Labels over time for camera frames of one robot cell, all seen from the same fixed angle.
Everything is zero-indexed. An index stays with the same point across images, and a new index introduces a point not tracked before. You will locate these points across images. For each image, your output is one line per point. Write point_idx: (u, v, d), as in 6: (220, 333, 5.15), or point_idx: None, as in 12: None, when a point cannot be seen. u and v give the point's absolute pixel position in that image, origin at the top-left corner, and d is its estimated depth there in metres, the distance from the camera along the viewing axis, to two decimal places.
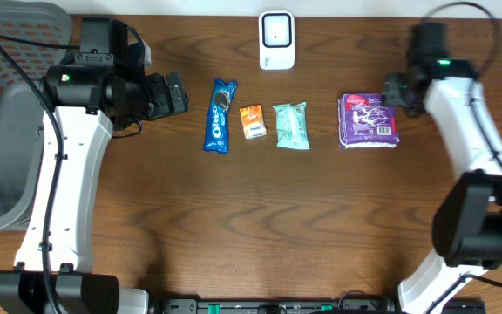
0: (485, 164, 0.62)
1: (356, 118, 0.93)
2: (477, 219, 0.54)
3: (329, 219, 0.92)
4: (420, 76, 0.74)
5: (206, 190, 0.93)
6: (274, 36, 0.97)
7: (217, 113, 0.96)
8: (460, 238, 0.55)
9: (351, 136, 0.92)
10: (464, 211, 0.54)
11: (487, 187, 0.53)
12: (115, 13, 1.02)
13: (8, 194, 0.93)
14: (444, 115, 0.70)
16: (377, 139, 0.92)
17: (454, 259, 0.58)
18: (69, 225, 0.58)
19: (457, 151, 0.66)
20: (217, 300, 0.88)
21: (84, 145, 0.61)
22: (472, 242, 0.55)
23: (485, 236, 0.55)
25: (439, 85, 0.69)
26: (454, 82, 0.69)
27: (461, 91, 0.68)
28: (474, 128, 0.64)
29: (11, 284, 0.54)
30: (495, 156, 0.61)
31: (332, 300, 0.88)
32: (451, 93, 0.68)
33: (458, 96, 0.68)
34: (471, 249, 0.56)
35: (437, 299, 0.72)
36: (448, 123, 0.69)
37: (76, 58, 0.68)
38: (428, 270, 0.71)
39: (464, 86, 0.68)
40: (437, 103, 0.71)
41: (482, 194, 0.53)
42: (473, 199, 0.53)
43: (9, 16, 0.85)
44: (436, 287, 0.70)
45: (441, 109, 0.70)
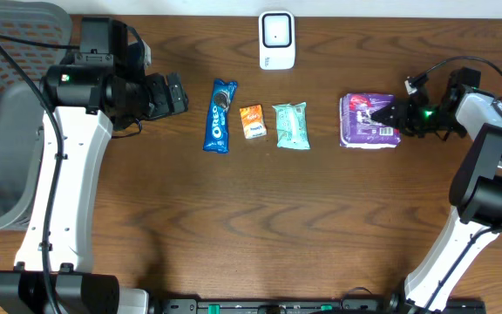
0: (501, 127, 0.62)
1: (361, 117, 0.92)
2: (491, 164, 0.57)
3: (329, 219, 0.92)
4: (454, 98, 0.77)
5: (206, 190, 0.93)
6: (274, 36, 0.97)
7: (217, 113, 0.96)
8: (475, 180, 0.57)
9: (355, 135, 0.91)
10: (480, 154, 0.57)
11: None
12: (115, 13, 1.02)
13: (9, 194, 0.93)
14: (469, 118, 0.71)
16: (381, 139, 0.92)
17: (465, 209, 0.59)
18: (69, 225, 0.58)
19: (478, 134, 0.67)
20: (217, 300, 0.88)
21: (84, 145, 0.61)
22: (485, 191, 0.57)
23: (498, 187, 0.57)
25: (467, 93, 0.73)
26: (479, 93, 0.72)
27: (486, 98, 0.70)
28: (494, 114, 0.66)
29: (12, 284, 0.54)
30: None
31: (332, 300, 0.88)
32: (479, 98, 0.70)
33: (483, 99, 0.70)
34: (484, 197, 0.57)
35: (444, 277, 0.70)
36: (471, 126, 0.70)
37: (76, 58, 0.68)
38: (436, 247, 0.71)
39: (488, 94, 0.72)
40: (464, 115, 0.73)
41: (497, 142, 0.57)
42: (490, 144, 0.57)
43: (9, 16, 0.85)
44: (445, 258, 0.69)
45: (467, 115, 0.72)
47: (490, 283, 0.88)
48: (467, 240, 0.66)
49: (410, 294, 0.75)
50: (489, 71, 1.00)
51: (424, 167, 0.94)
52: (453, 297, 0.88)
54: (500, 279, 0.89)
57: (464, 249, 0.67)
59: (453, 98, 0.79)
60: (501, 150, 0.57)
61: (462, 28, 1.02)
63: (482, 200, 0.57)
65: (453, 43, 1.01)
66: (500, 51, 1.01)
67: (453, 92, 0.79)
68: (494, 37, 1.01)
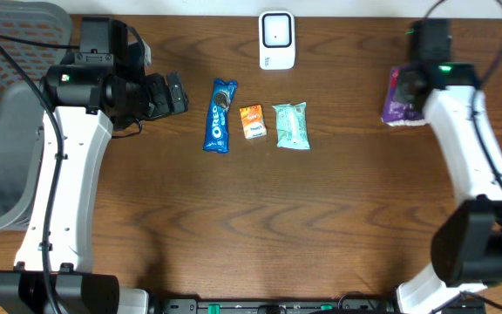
0: (487, 187, 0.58)
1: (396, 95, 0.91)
2: (478, 244, 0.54)
3: (329, 219, 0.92)
4: (420, 83, 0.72)
5: (206, 190, 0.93)
6: (274, 36, 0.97)
7: (217, 113, 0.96)
8: (463, 263, 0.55)
9: (386, 114, 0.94)
10: (466, 238, 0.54)
11: (487, 215, 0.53)
12: (115, 13, 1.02)
13: (9, 194, 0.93)
14: (444, 129, 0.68)
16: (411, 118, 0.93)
17: (456, 282, 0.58)
18: (69, 225, 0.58)
19: (456, 166, 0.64)
20: (217, 300, 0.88)
21: (84, 145, 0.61)
22: (473, 267, 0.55)
23: (488, 260, 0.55)
25: (441, 93, 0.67)
26: (457, 94, 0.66)
27: (464, 104, 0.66)
28: (472, 143, 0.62)
29: (11, 284, 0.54)
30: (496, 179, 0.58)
31: (332, 300, 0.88)
32: (456, 108, 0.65)
33: (460, 110, 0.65)
34: (472, 272, 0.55)
35: (437, 308, 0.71)
36: (444, 132, 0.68)
37: (76, 58, 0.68)
38: (427, 282, 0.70)
39: (466, 95, 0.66)
40: (437, 112, 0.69)
41: (482, 222, 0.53)
42: (475, 227, 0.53)
43: (9, 16, 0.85)
44: (436, 299, 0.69)
45: (442, 117, 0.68)
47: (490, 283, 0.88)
48: (455, 292, 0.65)
49: (405, 310, 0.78)
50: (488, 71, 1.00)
51: (424, 167, 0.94)
52: None
54: None
57: (453, 296, 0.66)
59: (420, 83, 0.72)
60: (488, 228, 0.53)
61: (462, 27, 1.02)
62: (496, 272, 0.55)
63: (473, 275, 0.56)
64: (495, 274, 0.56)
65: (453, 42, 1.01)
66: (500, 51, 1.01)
67: (420, 77, 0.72)
68: (494, 37, 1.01)
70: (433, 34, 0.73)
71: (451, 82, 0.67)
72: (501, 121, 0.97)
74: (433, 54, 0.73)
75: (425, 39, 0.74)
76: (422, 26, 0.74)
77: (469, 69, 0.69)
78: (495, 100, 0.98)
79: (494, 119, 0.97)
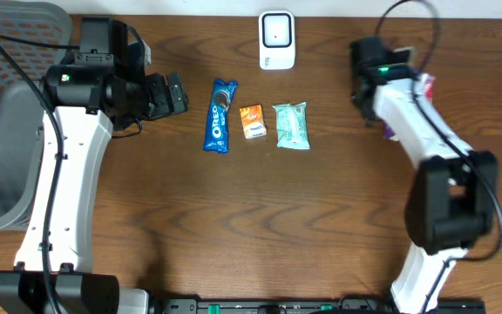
0: (437, 147, 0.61)
1: None
2: (443, 202, 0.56)
3: (329, 219, 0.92)
4: (365, 86, 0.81)
5: (206, 190, 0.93)
6: (274, 36, 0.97)
7: (217, 113, 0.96)
8: (434, 224, 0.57)
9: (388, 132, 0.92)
10: (430, 197, 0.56)
11: (444, 171, 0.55)
12: (115, 13, 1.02)
13: (8, 194, 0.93)
14: (394, 118, 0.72)
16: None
17: (433, 247, 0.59)
18: (69, 225, 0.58)
19: (409, 141, 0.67)
20: (217, 300, 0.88)
21: (84, 145, 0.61)
22: (444, 227, 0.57)
23: (457, 217, 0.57)
25: (383, 87, 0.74)
26: (396, 85, 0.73)
27: (403, 91, 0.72)
28: (418, 117, 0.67)
29: (11, 284, 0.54)
30: (444, 140, 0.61)
31: (332, 300, 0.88)
32: (397, 93, 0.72)
33: (403, 95, 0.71)
34: (444, 233, 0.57)
35: (430, 292, 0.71)
36: (394, 119, 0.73)
37: (76, 58, 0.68)
38: (412, 266, 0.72)
39: (405, 84, 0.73)
40: (383, 105, 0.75)
41: (440, 179, 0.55)
42: (435, 185, 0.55)
43: (9, 16, 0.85)
44: (425, 278, 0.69)
45: (389, 106, 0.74)
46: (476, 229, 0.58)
47: (489, 283, 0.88)
48: (440, 263, 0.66)
49: (403, 308, 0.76)
50: (488, 71, 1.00)
51: None
52: (453, 297, 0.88)
54: (499, 279, 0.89)
57: (440, 270, 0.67)
59: (366, 86, 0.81)
60: (447, 184, 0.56)
61: (462, 28, 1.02)
62: (466, 228, 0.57)
63: (447, 235, 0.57)
64: (464, 231, 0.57)
65: (453, 42, 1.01)
66: (500, 51, 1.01)
67: (364, 81, 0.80)
68: (494, 38, 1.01)
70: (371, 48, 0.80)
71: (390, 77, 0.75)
72: (501, 121, 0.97)
74: (371, 64, 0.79)
75: (365, 52, 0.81)
76: (358, 44, 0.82)
77: (405, 66, 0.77)
78: (495, 100, 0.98)
79: (494, 119, 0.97)
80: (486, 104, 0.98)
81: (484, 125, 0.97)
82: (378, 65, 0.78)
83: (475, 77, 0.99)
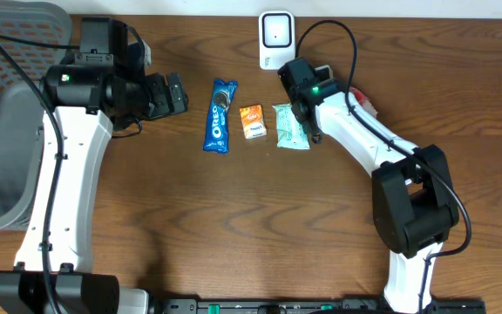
0: (385, 155, 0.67)
1: None
2: (405, 204, 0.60)
3: (329, 219, 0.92)
4: (303, 110, 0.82)
5: (206, 190, 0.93)
6: (274, 36, 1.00)
7: (217, 113, 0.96)
8: (403, 228, 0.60)
9: None
10: (391, 204, 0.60)
11: (396, 175, 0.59)
12: (115, 13, 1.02)
13: (8, 194, 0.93)
14: (339, 132, 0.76)
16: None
17: (411, 250, 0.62)
18: (69, 225, 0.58)
19: (359, 151, 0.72)
20: (217, 300, 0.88)
21: (84, 145, 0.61)
22: (414, 228, 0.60)
23: (423, 216, 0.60)
25: (319, 108, 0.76)
26: (330, 102, 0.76)
27: (340, 105, 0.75)
28: (361, 129, 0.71)
29: (11, 284, 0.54)
30: (390, 146, 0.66)
31: (332, 300, 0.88)
32: (335, 110, 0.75)
33: (340, 111, 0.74)
34: (416, 234, 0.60)
35: (421, 290, 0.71)
36: (339, 133, 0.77)
37: (76, 58, 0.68)
38: (396, 272, 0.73)
39: (339, 98, 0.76)
40: (326, 122, 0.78)
41: (395, 183, 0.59)
42: (391, 190, 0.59)
43: (9, 17, 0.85)
44: (412, 279, 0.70)
45: (330, 123, 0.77)
46: (444, 223, 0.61)
47: (489, 283, 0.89)
48: (423, 261, 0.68)
49: (398, 306, 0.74)
50: (488, 71, 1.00)
51: None
52: (453, 297, 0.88)
54: (500, 279, 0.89)
57: (423, 267, 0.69)
59: (303, 110, 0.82)
60: (403, 187, 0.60)
61: (462, 28, 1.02)
62: (435, 225, 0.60)
63: (419, 235, 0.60)
64: (435, 227, 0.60)
65: (453, 43, 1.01)
66: (500, 51, 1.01)
67: (301, 105, 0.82)
68: (495, 37, 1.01)
70: (299, 70, 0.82)
71: (324, 94, 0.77)
72: (500, 122, 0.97)
74: (302, 85, 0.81)
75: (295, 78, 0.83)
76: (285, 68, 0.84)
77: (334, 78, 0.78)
78: (495, 100, 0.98)
79: (494, 119, 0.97)
80: (486, 104, 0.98)
81: (484, 125, 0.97)
82: (309, 86, 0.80)
83: (475, 77, 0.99)
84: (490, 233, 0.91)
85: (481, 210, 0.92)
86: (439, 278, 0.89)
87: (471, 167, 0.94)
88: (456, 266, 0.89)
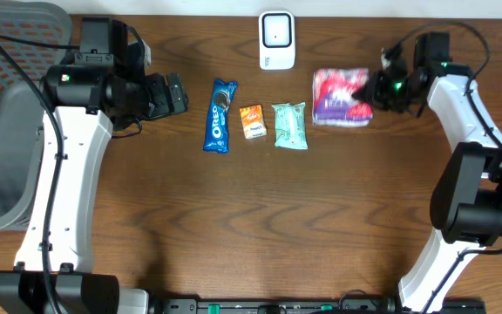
0: (479, 139, 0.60)
1: (335, 97, 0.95)
2: (471, 187, 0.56)
3: (329, 219, 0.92)
4: (423, 78, 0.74)
5: (206, 190, 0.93)
6: (274, 36, 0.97)
7: (217, 113, 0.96)
8: (457, 208, 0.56)
9: (322, 115, 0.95)
10: (460, 179, 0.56)
11: (480, 157, 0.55)
12: (115, 13, 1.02)
13: (9, 194, 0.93)
14: (444, 107, 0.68)
16: (352, 115, 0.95)
17: (451, 233, 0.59)
18: (69, 225, 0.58)
19: (452, 130, 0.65)
20: (217, 300, 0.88)
21: (84, 145, 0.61)
22: (468, 207, 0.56)
23: (481, 207, 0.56)
25: (440, 79, 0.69)
26: (453, 78, 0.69)
27: (459, 85, 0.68)
28: (469, 111, 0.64)
29: (12, 284, 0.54)
30: (488, 132, 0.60)
31: (332, 300, 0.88)
32: (451, 85, 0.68)
33: (456, 88, 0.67)
34: (467, 212, 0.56)
35: (436, 289, 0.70)
36: (445, 110, 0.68)
37: (76, 58, 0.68)
38: (426, 259, 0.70)
39: (461, 80, 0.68)
40: (437, 97, 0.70)
41: (474, 163, 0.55)
42: (468, 167, 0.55)
43: (10, 17, 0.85)
44: (435, 273, 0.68)
45: (440, 102, 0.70)
46: (497, 227, 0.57)
47: (489, 283, 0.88)
48: (455, 255, 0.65)
49: (405, 303, 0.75)
50: (488, 71, 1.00)
51: (425, 167, 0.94)
52: (453, 298, 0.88)
54: (500, 279, 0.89)
57: (453, 262, 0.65)
59: (423, 77, 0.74)
60: (479, 171, 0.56)
61: (462, 28, 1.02)
62: (488, 223, 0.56)
63: (466, 224, 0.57)
64: (486, 220, 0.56)
65: (452, 43, 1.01)
66: (500, 51, 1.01)
67: (423, 72, 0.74)
68: (494, 38, 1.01)
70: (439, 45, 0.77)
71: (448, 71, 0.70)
72: (500, 122, 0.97)
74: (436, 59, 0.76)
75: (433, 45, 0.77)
76: (426, 37, 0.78)
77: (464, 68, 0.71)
78: (495, 99, 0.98)
79: (496, 119, 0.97)
80: (487, 104, 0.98)
81: None
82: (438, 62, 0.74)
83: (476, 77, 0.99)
84: None
85: None
86: None
87: None
88: None
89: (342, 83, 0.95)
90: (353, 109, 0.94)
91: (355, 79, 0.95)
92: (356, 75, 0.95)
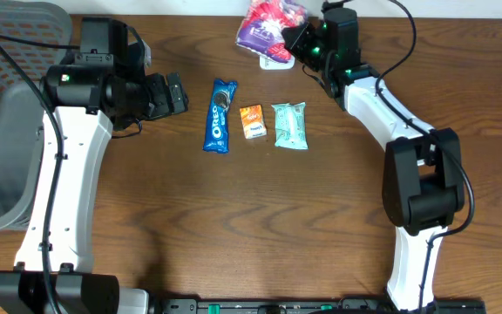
0: (403, 132, 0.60)
1: (264, 26, 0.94)
2: (413, 180, 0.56)
3: (329, 219, 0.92)
4: (334, 89, 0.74)
5: (206, 190, 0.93)
6: None
7: (217, 113, 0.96)
8: (408, 203, 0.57)
9: (245, 41, 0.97)
10: (399, 176, 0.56)
11: (410, 149, 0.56)
12: (115, 13, 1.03)
13: (8, 194, 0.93)
14: (363, 113, 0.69)
16: (274, 52, 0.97)
17: (412, 227, 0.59)
18: (69, 225, 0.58)
19: (380, 133, 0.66)
20: (217, 300, 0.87)
21: (84, 145, 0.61)
22: (417, 201, 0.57)
23: (429, 194, 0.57)
25: (350, 87, 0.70)
26: (362, 82, 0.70)
27: (367, 86, 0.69)
28: (385, 110, 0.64)
29: (11, 284, 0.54)
30: (409, 124, 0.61)
31: (332, 300, 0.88)
32: (362, 89, 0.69)
33: (366, 91, 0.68)
34: (417, 207, 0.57)
35: (421, 282, 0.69)
36: (365, 115, 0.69)
37: (76, 58, 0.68)
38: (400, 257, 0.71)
39: (370, 81, 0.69)
40: (353, 105, 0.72)
41: (408, 158, 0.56)
42: (403, 162, 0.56)
43: (10, 17, 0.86)
44: (413, 269, 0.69)
45: (358, 107, 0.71)
46: (449, 205, 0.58)
47: (489, 283, 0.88)
48: (425, 244, 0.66)
49: (400, 304, 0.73)
50: (488, 71, 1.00)
51: None
52: (453, 298, 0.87)
54: (501, 279, 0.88)
57: (426, 252, 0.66)
59: (334, 89, 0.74)
60: (414, 162, 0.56)
61: (462, 28, 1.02)
62: (440, 205, 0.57)
63: (421, 215, 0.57)
64: (437, 205, 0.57)
65: (452, 43, 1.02)
66: (500, 51, 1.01)
67: (332, 84, 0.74)
68: (494, 38, 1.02)
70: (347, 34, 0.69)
71: (355, 77, 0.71)
72: (500, 122, 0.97)
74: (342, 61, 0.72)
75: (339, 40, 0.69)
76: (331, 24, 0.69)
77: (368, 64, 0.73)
78: (496, 99, 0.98)
79: (496, 119, 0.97)
80: (487, 104, 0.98)
81: (484, 125, 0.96)
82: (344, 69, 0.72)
83: (475, 78, 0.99)
84: (490, 233, 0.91)
85: (482, 211, 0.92)
86: (439, 277, 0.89)
87: (471, 167, 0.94)
88: (455, 266, 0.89)
89: (278, 15, 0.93)
90: (274, 47, 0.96)
91: (291, 17, 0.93)
92: (294, 12, 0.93)
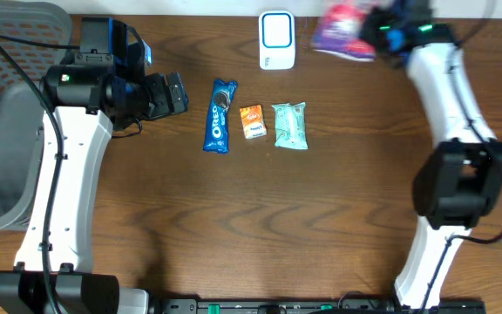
0: (458, 131, 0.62)
1: (339, 26, 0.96)
2: (451, 182, 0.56)
3: (329, 219, 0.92)
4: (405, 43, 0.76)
5: (206, 190, 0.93)
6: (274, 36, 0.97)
7: (217, 113, 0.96)
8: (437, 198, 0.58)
9: (324, 44, 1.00)
10: (440, 176, 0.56)
11: (460, 154, 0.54)
12: (115, 13, 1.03)
13: (8, 194, 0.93)
14: (427, 83, 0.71)
16: (353, 48, 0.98)
17: (435, 219, 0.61)
18: (68, 225, 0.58)
19: (436, 118, 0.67)
20: (217, 300, 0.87)
21: (84, 145, 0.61)
22: (447, 199, 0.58)
23: (461, 195, 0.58)
25: (423, 51, 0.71)
26: (436, 51, 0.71)
27: (443, 58, 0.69)
28: (451, 96, 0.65)
29: (11, 284, 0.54)
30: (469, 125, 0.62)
31: (332, 300, 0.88)
32: (436, 60, 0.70)
33: (439, 63, 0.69)
34: (446, 203, 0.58)
35: (430, 280, 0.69)
36: (427, 86, 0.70)
37: (76, 58, 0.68)
38: (416, 252, 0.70)
39: (442, 53, 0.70)
40: (420, 71, 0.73)
41: (456, 164, 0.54)
42: (450, 166, 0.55)
43: (10, 17, 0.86)
44: (426, 265, 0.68)
45: (423, 76, 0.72)
46: (477, 209, 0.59)
47: (489, 283, 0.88)
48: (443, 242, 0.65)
49: (403, 300, 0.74)
50: (488, 71, 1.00)
51: None
52: (453, 298, 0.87)
54: (500, 279, 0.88)
57: (443, 249, 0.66)
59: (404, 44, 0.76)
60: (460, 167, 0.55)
61: None
62: (467, 208, 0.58)
63: (447, 211, 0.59)
64: (464, 206, 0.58)
65: None
66: (500, 51, 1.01)
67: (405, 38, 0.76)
68: (494, 38, 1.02)
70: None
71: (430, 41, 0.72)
72: (500, 122, 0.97)
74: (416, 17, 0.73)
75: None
76: None
77: (445, 28, 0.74)
78: (495, 100, 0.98)
79: (495, 119, 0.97)
80: (487, 104, 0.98)
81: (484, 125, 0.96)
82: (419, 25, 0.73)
83: (475, 78, 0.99)
84: (490, 233, 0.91)
85: None
86: None
87: None
88: (455, 266, 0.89)
89: (352, 13, 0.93)
90: (352, 43, 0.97)
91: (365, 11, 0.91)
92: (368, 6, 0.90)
